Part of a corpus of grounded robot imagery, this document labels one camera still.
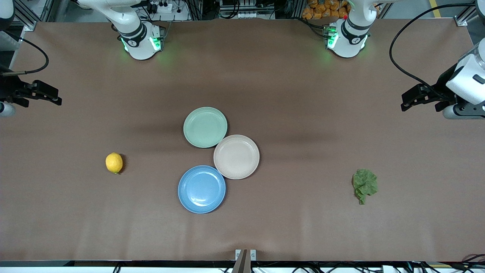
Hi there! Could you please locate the yellow lemon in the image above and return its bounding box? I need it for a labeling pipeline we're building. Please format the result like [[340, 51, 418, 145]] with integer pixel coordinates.
[[105, 152, 124, 174]]

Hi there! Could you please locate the green lettuce leaf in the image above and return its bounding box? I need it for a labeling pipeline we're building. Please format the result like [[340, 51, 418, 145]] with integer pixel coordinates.
[[352, 169, 379, 205]]

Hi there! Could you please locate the brown table cover sheet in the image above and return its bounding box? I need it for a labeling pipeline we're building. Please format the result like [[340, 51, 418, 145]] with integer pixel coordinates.
[[0, 19, 485, 262]]

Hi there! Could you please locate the bag of orange fruits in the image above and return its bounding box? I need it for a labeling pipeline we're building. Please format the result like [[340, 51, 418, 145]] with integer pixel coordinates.
[[302, 0, 351, 20]]

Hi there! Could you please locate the white power strip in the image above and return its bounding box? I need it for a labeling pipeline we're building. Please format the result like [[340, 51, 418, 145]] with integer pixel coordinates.
[[146, 0, 174, 14]]

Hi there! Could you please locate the mint green plate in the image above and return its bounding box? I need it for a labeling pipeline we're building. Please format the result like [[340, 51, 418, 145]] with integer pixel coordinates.
[[183, 107, 228, 148]]

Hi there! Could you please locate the blue plate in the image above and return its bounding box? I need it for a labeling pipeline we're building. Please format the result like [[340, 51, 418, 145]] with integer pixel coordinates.
[[178, 165, 226, 214]]

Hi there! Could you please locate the beige plate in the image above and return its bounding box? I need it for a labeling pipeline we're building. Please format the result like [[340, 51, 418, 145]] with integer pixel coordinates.
[[213, 135, 260, 180]]

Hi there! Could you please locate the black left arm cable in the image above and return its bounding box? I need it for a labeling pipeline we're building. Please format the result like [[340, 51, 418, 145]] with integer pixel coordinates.
[[390, 3, 476, 101]]

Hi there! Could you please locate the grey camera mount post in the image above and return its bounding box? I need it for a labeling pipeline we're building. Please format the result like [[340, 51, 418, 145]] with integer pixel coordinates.
[[232, 249, 257, 273]]

